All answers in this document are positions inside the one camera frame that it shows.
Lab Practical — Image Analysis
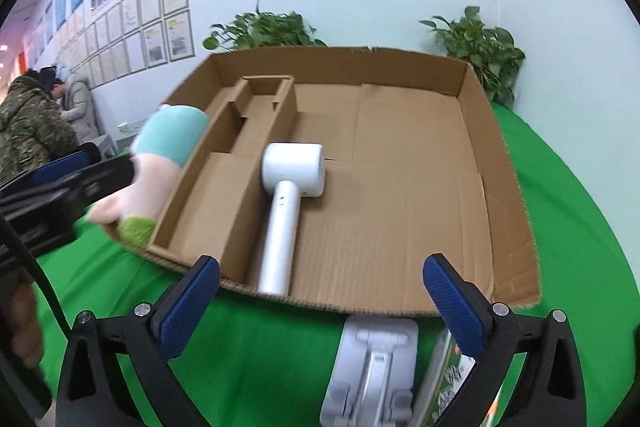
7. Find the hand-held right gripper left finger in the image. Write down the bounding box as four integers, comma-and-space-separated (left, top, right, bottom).
56, 255, 221, 427

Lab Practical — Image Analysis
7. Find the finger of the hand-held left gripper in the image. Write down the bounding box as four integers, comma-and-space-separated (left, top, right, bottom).
60, 155, 137, 220
27, 152, 90, 186

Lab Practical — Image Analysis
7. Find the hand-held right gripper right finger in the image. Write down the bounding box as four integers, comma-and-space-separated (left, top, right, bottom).
422, 253, 587, 427

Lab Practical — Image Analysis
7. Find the pastel plush toy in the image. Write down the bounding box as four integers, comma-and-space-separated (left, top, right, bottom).
86, 103, 211, 248

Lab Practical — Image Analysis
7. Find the narrow cardboard insert box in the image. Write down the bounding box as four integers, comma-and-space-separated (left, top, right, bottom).
148, 75, 299, 284

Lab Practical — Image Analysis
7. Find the large shallow cardboard box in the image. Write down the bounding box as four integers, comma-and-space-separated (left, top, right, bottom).
117, 46, 543, 315

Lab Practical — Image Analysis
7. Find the white hair dryer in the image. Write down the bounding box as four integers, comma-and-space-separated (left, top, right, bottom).
257, 142, 327, 297

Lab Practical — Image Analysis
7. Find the person's left hand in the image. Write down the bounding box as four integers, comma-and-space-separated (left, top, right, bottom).
9, 271, 45, 369

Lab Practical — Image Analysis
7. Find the green and white medicine box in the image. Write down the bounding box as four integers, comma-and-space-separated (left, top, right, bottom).
415, 327, 506, 427

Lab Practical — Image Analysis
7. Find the grey folding phone stand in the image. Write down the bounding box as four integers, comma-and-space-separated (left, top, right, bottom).
320, 314, 420, 427

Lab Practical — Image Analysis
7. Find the green tablecloth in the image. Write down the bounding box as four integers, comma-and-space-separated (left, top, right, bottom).
30, 102, 640, 427

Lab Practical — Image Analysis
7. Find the leafy potted plant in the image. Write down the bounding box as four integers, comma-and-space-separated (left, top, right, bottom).
419, 6, 527, 108
202, 0, 328, 54

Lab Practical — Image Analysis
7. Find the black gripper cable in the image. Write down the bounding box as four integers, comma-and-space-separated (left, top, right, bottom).
0, 211, 73, 340

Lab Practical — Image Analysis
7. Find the wall of framed certificates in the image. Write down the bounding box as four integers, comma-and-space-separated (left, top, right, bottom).
20, 0, 195, 90

